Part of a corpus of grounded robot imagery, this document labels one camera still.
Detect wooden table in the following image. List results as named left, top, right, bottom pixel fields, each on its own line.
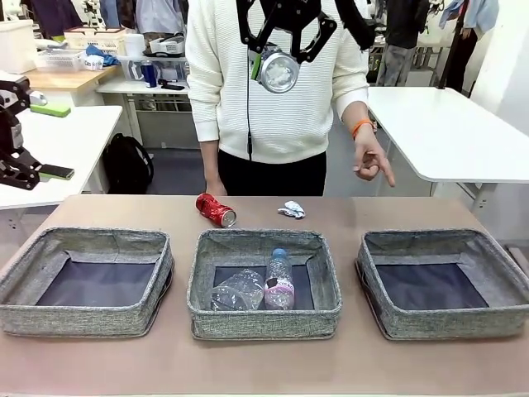
left=0, top=64, right=121, bottom=107

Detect white knit sweater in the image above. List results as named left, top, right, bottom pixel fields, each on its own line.
left=185, top=0, right=370, bottom=165

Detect clear plastic cup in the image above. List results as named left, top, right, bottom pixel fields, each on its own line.
left=210, top=268, right=265, bottom=311

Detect white storage box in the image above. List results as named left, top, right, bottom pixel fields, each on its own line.
left=0, top=18, right=37, bottom=75

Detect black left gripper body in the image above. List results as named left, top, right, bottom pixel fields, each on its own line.
left=0, top=76, right=32, bottom=156

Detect background person with blue cloth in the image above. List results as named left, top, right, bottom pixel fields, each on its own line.
left=437, top=0, right=499, bottom=94

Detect thin black cord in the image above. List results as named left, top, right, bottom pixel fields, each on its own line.
left=245, top=49, right=255, bottom=161

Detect clear storage bin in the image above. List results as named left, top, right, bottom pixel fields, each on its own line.
left=117, top=55, right=189, bottom=82

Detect blue cloth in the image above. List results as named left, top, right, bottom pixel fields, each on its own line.
left=84, top=44, right=121, bottom=67

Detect orange wristwatch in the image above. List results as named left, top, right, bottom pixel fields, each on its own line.
left=350, top=117, right=378, bottom=140

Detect background person in dark top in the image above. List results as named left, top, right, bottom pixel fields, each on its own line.
left=24, top=0, right=83, bottom=41

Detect hanging pale blue shirt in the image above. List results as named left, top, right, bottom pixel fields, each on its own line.
left=135, top=0, right=187, bottom=34

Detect blue bottle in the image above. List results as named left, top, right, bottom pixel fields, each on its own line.
left=140, top=60, right=158, bottom=88

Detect white paper roll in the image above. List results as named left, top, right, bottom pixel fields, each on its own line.
left=123, top=32, right=145, bottom=58

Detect clear pink-label water bottle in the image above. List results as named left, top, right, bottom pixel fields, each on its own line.
left=263, top=247, right=296, bottom=310

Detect black backpack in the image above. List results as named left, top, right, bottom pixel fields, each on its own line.
left=101, top=132, right=155, bottom=195

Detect crumpled white paper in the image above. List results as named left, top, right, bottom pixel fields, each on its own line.
left=277, top=200, right=307, bottom=219

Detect clear plastic basket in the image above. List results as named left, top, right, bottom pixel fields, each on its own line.
left=35, top=48, right=83, bottom=74

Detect person's left forearm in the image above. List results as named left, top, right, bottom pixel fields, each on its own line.
left=339, top=98, right=373, bottom=125

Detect white headset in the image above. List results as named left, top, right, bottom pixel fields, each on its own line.
left=147, top=35, right=186, bottom=57

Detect person's right forearm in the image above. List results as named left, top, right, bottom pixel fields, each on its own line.
left=200, top=138, right=220, bottom=179

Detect person's left hand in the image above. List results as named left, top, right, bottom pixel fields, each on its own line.
left=353, top=128, right=397, bottom=188

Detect grey fabric basket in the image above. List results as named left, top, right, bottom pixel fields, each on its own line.
left=0, top=226, right=174, bottom=338
left=355, top=228, right=529, bottom=341
left=186, top=228, right=343, bottom=341

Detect cream slatted crate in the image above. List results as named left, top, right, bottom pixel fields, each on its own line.
left=64, top=26, right=127, bottom=55

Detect crushed red soda can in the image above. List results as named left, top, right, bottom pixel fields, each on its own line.
left=195, top=193, right=237, bottom=228

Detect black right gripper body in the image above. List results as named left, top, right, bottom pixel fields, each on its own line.
left=259, top=0, right=323, bottom=31

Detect black trousers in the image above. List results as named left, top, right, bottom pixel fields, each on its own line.
left=217, top=148, right=327, bottom=197

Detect background person in black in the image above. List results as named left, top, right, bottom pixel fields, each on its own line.
left=375, top=0, right=431, bottom=87

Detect person's right hand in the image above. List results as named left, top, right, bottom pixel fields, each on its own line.
left=205, top=175, right=227, bottom=197

